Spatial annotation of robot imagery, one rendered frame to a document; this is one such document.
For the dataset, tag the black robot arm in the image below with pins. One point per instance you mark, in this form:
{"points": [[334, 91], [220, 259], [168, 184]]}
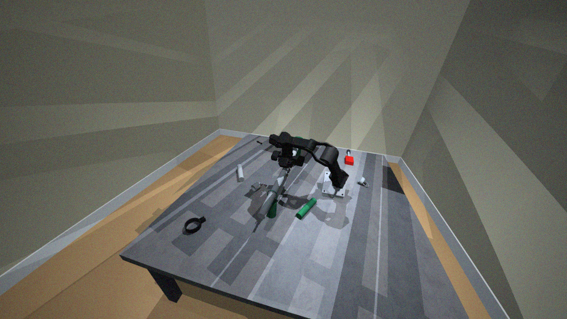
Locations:
{"points": [[329, 157]]}

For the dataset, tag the black ring with tab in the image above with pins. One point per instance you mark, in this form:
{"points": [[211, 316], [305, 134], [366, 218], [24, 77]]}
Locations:
{"points": [[200, 220]]}

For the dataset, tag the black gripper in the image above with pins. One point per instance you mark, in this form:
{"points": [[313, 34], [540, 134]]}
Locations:
{"points": [[296, 160]]}

